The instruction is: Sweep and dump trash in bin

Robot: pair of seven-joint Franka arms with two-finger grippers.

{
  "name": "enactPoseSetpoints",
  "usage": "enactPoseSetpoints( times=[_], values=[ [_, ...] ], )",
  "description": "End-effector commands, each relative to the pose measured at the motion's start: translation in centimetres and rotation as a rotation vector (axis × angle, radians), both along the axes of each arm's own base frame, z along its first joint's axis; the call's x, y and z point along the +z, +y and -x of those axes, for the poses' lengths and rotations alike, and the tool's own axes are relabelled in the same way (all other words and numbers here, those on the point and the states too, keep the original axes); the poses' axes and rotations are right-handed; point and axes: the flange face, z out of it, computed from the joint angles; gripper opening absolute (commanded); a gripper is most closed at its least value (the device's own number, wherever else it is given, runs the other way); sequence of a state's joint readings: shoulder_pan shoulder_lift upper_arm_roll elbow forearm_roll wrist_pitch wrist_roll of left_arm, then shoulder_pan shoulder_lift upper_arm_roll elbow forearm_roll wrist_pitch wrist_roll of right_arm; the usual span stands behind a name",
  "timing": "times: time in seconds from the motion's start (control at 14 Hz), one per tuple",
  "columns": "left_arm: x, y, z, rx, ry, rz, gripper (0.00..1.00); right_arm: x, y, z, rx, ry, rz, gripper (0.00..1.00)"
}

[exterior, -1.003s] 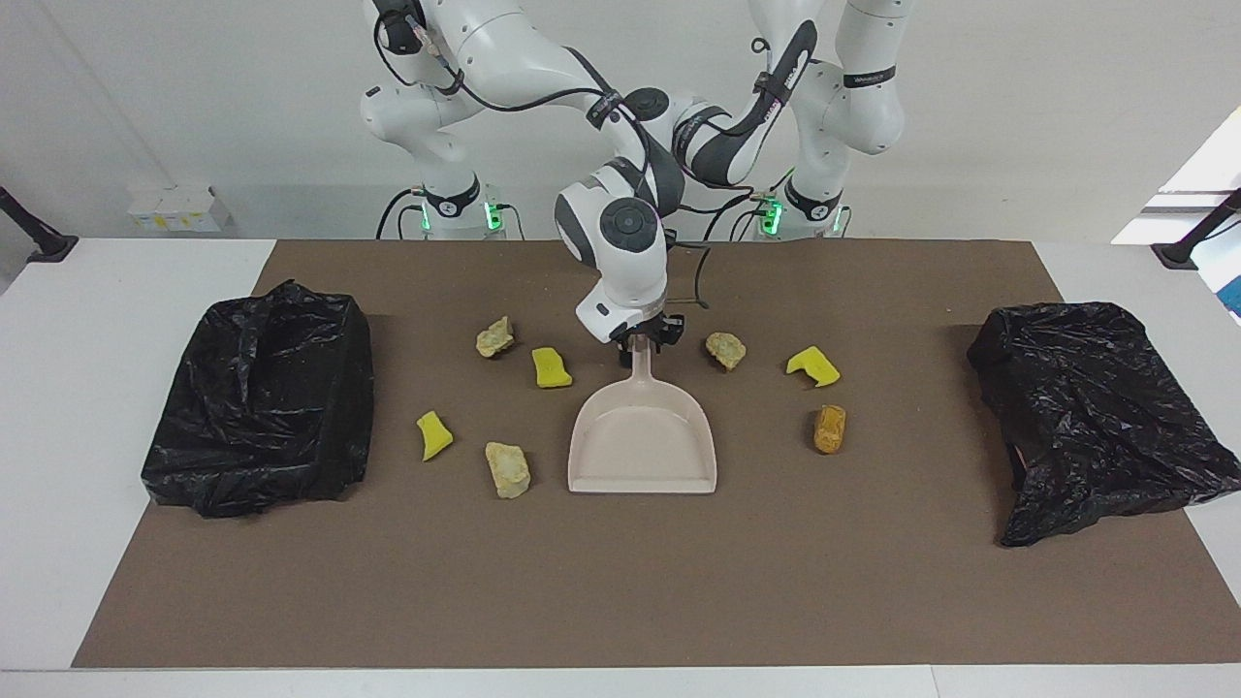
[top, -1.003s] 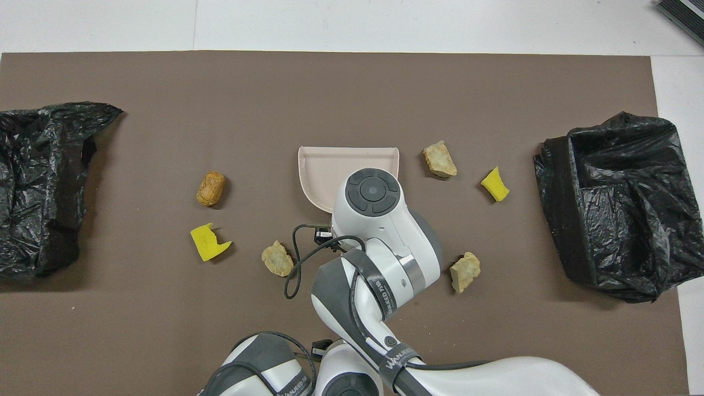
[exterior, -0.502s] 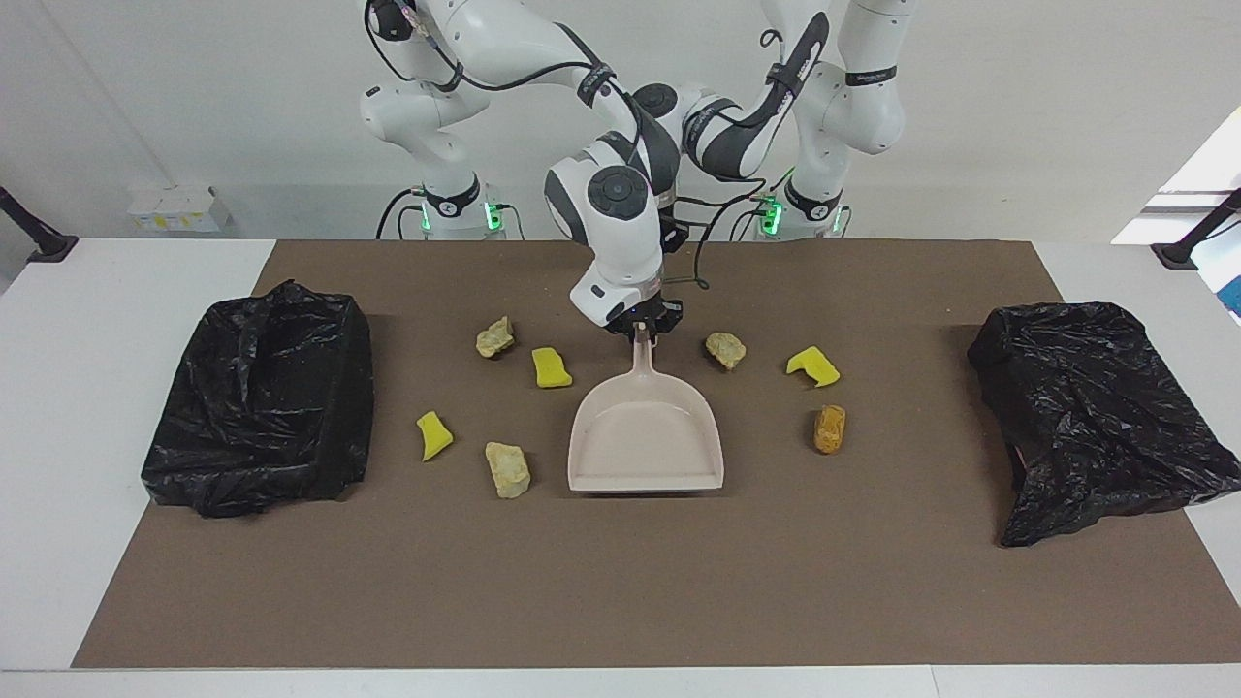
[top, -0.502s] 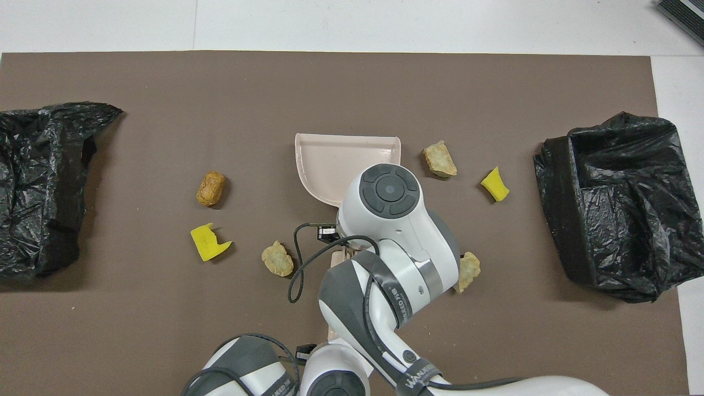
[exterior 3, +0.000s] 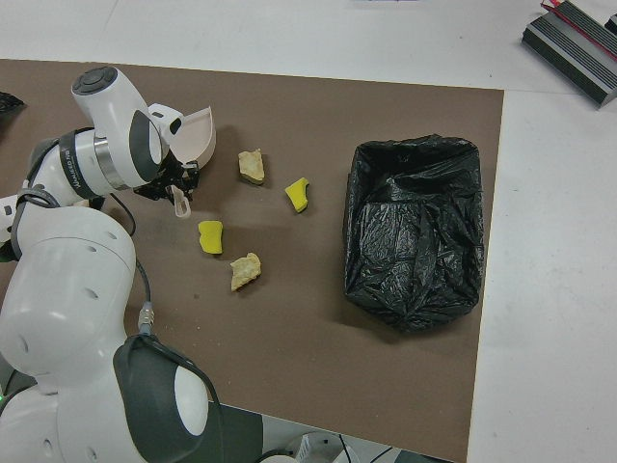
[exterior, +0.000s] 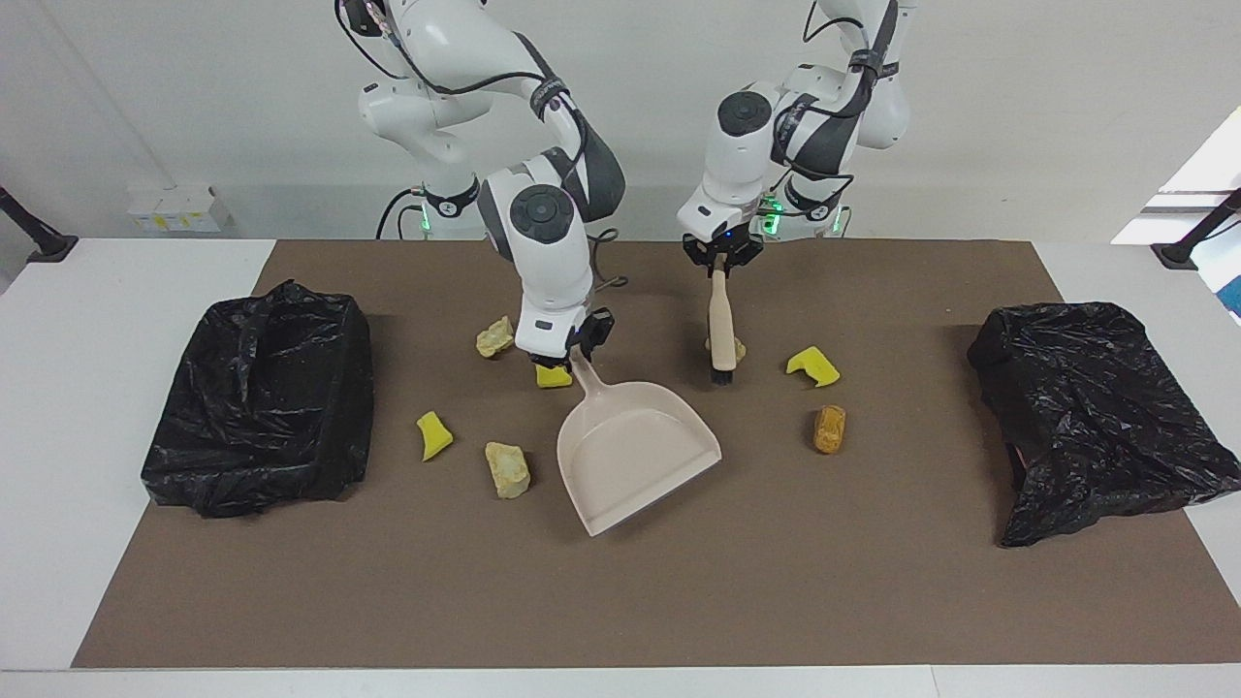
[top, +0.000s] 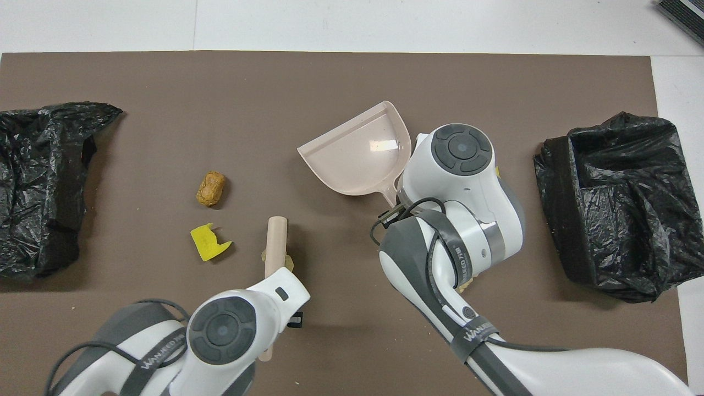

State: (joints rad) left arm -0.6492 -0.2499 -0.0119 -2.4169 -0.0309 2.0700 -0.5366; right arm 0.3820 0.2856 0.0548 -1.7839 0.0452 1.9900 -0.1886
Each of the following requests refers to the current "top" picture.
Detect beige plastic dustpan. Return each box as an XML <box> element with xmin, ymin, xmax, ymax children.
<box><xmin>297</xmin><ymin>101</ymin><xmax>412</xmax><ymax>208</ymax></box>

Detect brown sponge chunk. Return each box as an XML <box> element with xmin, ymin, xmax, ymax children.
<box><xmin>196</xmin><ymin>171</ymin><xmax>227</xmax><ymax>208</ymax></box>

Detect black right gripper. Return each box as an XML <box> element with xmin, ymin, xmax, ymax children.
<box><xmin>377</xmin><ymin>205</ymin><xmax>410</xmax><ymax>229</ymax></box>

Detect brown table mat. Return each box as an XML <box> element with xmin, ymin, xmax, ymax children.
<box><xmin>0</xmin><ymin>51</ymin><xmax>691</xmax><ymax>396</ymax></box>

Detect pale orange layered sponge chunk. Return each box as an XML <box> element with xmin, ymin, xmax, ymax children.
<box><xmin>261</xmin><ymin>249</ymin><xmax>295</xmax><ymax>274</ymax></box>

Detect dark ribbed metal object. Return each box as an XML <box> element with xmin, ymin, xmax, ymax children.
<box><xmin>654</xmin><ymin>0</ymin><xmax>704</xmax><ymax>47</ymax></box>

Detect black plastic bin bag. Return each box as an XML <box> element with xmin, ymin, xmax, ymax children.
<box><xmin>0</xmin><ymin>102</ymin><xmax>124</xmax><ymax>282</ymax></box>
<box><xmin>533</xmin><ymin>112</ymin><xmax>704</xmax><ymax>304</ymax></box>

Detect notched yellow sponge piece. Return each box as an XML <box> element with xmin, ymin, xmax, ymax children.
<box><xmin>190</xmin><ymin>222</ymin><xmax>233</xmax><ymax>262</ymax></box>

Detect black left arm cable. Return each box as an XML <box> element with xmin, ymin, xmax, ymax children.
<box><xmin>44</xmin><ymin>300</ymin><xmax>190</xmax><ymax>396</ymax></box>

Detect beige hand brush black bristles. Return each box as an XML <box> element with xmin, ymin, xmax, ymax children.
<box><xmin>258</xmin><ymin>216</ymin><xmax>288</xmax><ymax>362</ymax></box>

